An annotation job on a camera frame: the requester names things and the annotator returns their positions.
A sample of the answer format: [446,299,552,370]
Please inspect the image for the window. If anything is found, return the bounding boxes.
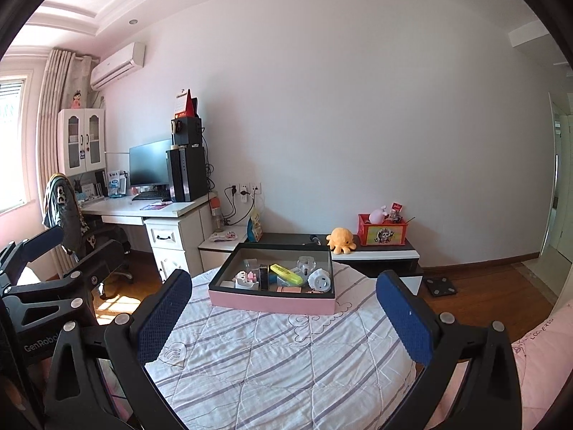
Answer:
[0,69,37,216]

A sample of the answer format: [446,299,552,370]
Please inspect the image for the white door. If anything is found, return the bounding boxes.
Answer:
[539,92,573,256]

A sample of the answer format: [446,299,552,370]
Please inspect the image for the beige curtain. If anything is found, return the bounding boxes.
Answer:
[36,49,99,278]

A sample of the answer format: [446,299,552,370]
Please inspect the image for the white glass-door cabinet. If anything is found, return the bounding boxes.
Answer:
[57,107,107,176]

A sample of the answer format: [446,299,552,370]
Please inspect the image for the yellow highlighter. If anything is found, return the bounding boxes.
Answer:
[269,263,305,286]

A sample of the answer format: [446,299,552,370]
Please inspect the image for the black power cable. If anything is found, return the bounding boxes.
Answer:
[221,186,258,227]

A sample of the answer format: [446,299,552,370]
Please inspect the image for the black computer monitor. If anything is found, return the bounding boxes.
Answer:
[129,140,173,191]

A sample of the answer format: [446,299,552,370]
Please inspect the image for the black speaker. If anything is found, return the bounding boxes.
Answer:
[170,116,203,147]

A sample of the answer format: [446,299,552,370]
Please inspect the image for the white desk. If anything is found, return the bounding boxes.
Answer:
[81,192,218,283]

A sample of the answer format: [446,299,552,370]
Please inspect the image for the pink bedding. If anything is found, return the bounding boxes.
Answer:
[510,302,573,430]

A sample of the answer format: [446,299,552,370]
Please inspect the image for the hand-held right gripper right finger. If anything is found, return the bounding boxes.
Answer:
[375,271,524,430]

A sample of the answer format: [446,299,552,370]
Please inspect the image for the black computer tower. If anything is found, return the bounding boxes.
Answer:
[165,145,209,203]

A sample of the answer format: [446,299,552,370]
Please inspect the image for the black office chair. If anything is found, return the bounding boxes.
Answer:
[42,174,134,298]

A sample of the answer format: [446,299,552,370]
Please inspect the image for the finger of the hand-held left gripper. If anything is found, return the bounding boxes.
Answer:
[4,239,126,341]
[0,226,64,287]

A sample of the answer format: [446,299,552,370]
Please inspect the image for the black floor scale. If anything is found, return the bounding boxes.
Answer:
[424,277,458,297]

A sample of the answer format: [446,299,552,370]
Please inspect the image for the red storage crate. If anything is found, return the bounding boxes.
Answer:
[358,212,409,247]

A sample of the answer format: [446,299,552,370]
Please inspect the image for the red desk calendar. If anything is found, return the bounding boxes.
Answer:
[174,90,198,119]

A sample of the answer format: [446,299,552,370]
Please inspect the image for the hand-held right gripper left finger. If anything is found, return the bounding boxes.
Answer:
[45,269,193,430]

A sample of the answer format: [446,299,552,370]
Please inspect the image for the yellow octopus plush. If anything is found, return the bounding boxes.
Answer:
[325,228,357,254]

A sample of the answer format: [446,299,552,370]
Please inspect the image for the grey patterned jacket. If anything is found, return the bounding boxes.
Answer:
[42,174,86,252]

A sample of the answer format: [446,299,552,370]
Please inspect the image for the white round cup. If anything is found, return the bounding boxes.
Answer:
[305,269,332,294]

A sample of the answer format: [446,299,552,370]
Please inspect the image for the pink storage box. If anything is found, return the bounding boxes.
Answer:
[208,243,336,316]

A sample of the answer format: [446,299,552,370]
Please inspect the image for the white air conditioner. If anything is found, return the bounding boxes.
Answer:
[90,42,146,91]

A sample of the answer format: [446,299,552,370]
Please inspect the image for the blue snack bag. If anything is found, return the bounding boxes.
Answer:
[247,212,264,243]

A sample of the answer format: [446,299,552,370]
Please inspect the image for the black white low cabinet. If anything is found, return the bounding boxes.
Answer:
[198,226,424,287]

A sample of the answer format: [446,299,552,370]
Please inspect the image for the white striped quilted tablecloth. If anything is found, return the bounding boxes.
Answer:
[144,262,417,430]

